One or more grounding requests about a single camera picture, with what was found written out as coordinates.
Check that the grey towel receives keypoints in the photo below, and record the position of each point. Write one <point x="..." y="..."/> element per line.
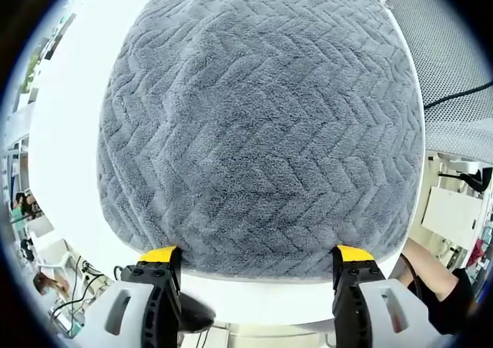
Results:
<point x="262" y="132"/>

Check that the person's black shirt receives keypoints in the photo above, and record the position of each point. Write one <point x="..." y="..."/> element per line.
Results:
<point x="458" y="305"/>

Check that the dark round object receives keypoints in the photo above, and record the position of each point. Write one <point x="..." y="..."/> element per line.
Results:
<point x="196" y="313"/>

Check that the white chair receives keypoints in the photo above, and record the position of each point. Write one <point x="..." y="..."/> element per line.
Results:
<point x="50" y="244"/>

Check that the red cloth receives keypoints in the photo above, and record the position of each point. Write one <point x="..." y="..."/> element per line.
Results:
<point x="477" y="251"/>

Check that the white panel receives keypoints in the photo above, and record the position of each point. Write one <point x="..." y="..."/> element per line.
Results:
<point x="450" y="213"/>

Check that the grey mesh office chair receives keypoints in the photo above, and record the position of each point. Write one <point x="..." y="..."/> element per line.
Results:
<point x="443" y="47"/>

